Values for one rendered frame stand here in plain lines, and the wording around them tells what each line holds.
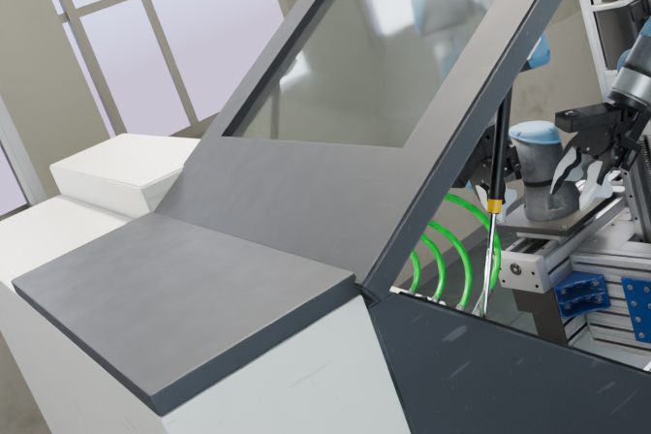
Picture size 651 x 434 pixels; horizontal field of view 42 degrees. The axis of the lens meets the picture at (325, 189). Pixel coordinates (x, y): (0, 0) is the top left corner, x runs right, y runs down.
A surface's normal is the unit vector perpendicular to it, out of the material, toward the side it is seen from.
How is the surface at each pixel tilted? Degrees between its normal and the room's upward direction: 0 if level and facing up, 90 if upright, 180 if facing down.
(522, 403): 90
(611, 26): 90
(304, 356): 90
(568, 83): 90
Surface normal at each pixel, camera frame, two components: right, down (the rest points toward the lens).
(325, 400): 0.53, 0.08
